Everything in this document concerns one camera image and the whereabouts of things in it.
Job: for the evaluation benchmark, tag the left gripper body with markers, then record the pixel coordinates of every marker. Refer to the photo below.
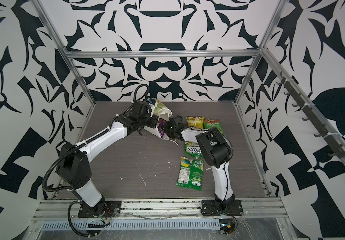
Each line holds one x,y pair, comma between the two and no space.
151,122

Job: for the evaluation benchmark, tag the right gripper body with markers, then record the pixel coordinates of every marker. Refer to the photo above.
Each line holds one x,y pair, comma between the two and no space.
169,130

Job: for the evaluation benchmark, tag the purple pink snack packet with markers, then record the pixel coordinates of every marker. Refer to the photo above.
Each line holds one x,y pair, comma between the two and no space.
160,127

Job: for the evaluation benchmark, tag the white floral paper bag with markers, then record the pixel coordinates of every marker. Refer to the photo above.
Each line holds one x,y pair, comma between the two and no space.
163,113

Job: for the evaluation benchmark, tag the yellow snack packet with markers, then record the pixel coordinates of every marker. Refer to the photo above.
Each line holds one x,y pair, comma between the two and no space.
195,122

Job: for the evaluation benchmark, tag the green Fox's candy packet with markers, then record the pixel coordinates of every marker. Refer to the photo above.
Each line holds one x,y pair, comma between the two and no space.
193,150

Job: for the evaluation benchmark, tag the green snack packet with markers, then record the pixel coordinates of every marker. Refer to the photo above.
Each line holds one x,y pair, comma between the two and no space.
208,124

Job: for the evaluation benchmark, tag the green barcode candy packet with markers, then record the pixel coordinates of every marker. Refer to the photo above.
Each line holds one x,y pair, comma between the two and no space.
190,174

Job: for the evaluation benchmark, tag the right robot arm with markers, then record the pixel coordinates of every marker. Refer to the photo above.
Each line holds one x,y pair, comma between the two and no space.
216,151

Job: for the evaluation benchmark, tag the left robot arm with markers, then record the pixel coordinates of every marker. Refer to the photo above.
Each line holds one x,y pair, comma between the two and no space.
75,169

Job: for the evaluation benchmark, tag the small electronics board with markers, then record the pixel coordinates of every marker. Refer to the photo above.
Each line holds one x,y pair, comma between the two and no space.
227,226

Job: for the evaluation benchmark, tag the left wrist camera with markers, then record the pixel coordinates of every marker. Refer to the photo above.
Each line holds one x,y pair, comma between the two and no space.
152,102

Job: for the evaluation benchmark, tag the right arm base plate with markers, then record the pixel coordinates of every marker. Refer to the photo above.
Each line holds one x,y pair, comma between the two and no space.
216,208

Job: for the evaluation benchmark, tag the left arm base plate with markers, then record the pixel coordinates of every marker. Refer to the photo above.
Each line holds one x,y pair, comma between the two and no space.
106,210

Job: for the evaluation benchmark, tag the white slotted cable duct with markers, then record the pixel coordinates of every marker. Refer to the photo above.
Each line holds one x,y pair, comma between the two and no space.
143,224

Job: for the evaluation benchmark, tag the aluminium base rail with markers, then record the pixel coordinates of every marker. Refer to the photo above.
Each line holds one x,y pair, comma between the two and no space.
163,209

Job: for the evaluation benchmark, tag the black wall hook rack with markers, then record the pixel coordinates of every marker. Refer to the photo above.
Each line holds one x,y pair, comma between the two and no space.
310,111

